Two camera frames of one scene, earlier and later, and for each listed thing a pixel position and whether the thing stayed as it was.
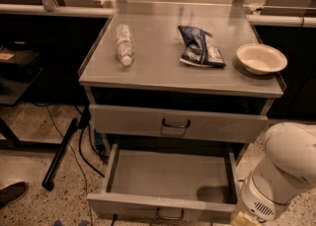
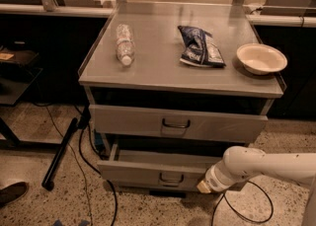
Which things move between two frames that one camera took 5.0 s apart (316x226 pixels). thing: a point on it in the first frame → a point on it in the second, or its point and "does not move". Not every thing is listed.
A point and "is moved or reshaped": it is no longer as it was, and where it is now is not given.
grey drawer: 193,183 is moved or reshaped
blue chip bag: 198,51 does not move
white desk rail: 59,10 does not move
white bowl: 262,59 does not move
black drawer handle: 170,218 → 171,181
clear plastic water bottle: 125,47 does not move
